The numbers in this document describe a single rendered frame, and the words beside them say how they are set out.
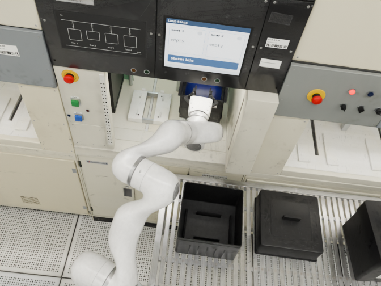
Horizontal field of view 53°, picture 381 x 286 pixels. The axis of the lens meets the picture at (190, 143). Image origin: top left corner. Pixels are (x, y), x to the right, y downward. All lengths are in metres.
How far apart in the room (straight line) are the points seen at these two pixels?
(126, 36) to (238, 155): 0.75
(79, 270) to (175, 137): 0.54
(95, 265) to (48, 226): 1.44
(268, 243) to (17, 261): 1.61
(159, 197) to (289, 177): 1.02
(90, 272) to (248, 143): 0.84
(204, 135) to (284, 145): 0.48
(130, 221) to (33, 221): 1.64
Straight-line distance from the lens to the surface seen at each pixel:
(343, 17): 1.36
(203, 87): 1.92
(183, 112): 1.93
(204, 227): 1.85
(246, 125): 1.59
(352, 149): 2.21
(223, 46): 1.36
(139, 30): 1.36
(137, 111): 2.03
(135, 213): 1.19
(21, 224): 2.81
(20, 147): 2.12
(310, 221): 1.89
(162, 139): 1.18
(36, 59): 1.57
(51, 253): 2.67
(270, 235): 1.79
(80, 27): 1.41
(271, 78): 1.47
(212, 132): 1.46
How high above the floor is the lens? 2.45
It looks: 53 degrees down
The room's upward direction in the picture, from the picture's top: 9 degrees clockwise
